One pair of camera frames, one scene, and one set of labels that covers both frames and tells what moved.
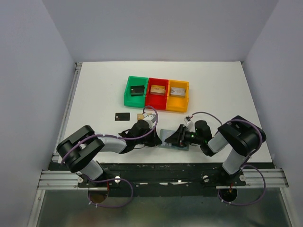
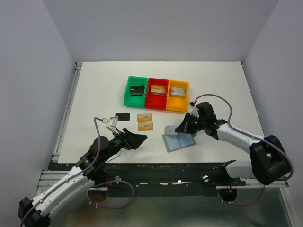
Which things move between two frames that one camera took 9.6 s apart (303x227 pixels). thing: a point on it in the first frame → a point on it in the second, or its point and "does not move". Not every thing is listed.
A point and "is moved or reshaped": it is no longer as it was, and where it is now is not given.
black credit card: [122, 117] does not move
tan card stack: [157, 90] does not move
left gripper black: [156, 139] → [134, 140]
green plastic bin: [135, 101] does not move
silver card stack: [178, 92] does not move
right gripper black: [178, 137] → [184, 126]
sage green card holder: [165, 134] is moved or reshaped
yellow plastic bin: [175, 104] does not move
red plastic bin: [158, 102] does not move
